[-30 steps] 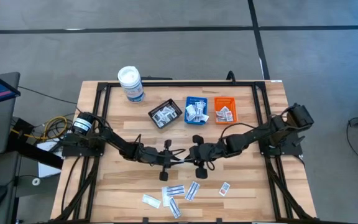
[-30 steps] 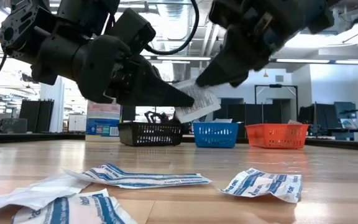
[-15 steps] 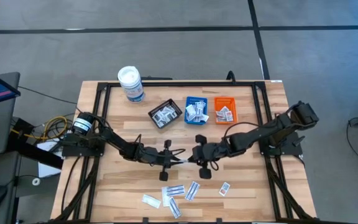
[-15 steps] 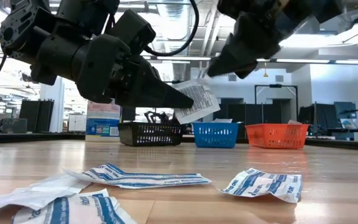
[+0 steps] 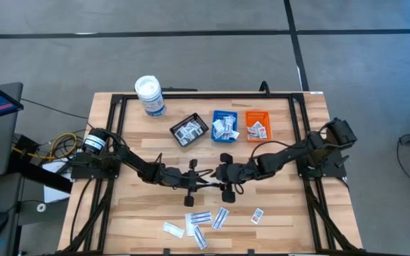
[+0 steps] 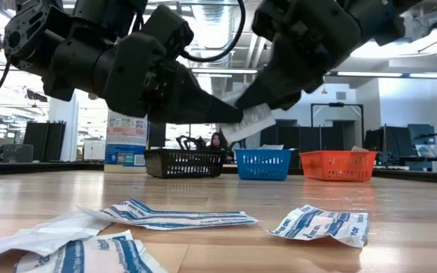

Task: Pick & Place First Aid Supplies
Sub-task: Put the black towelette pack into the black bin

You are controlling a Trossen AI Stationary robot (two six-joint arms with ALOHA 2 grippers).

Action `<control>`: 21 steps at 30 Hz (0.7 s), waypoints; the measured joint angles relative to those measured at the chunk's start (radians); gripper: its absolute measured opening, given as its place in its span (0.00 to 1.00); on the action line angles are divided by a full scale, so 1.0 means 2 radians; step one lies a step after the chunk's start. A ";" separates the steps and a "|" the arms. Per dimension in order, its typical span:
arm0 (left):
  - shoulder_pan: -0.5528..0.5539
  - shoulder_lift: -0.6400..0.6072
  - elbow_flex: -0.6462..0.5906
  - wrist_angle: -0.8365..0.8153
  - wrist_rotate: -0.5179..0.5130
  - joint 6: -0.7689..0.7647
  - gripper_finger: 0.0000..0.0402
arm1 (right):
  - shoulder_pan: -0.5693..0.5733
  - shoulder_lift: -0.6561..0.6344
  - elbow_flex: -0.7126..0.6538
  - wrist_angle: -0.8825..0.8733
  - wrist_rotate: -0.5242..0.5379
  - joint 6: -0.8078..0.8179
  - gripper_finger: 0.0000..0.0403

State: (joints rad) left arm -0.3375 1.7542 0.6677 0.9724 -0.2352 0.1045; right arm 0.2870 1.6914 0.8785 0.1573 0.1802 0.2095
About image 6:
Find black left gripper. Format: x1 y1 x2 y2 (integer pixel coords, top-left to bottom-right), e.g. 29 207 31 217
102 32 244 124

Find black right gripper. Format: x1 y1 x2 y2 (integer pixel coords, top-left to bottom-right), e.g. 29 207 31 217
235 0 363 111

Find white antiseptic towelette packet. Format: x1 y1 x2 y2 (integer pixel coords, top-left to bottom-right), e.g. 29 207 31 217
218 86 277 144

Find black plastic basket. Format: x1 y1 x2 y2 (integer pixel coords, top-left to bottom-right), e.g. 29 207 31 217
143 148 227 179

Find blue plastic basket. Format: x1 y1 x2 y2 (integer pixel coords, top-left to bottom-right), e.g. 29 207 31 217
234 148 293 181

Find blue striped fabric bandage packet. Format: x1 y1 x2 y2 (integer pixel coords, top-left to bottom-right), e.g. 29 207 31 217
268 204 370 249
80 199 259 231
13 230 168 273

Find black background monitor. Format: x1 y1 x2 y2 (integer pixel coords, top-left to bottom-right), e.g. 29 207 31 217
148 121 168 149

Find person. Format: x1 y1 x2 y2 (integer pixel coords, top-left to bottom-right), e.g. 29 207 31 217
206 131 234 160

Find white wipes canister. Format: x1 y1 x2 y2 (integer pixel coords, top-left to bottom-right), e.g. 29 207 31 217
103 109 149 174

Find long ceiling light bar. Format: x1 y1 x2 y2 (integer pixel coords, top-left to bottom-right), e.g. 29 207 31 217
0 64 437 79

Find orange plastic basket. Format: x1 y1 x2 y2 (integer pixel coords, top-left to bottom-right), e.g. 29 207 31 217
298 150 379 183

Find white cabinet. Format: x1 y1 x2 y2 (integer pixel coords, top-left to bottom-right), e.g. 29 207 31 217
83 139 106 161

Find white building column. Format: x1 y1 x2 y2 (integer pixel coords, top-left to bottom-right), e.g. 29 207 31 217
48 93 80 163

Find dark partition panel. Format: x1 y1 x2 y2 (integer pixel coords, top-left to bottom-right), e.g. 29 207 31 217
362 127 409 168

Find black partition panels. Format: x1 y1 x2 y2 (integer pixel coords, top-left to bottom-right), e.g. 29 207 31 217
23 121 67 163

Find grey screen on stand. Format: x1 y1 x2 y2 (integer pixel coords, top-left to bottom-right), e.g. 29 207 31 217
407 124 436 158

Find grey storage bin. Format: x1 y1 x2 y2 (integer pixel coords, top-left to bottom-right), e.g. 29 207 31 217
0 143 34 164

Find black station frame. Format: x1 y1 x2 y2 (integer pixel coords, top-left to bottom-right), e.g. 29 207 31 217
187 123 247 151
310 102 365 151

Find dark partition wall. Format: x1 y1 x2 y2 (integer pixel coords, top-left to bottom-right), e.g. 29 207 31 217
259 120 356 152

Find silver air duct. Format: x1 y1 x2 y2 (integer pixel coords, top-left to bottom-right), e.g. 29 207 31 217
193 3 238 96

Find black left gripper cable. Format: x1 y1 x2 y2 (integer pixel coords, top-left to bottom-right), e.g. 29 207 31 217
179 0 247 64

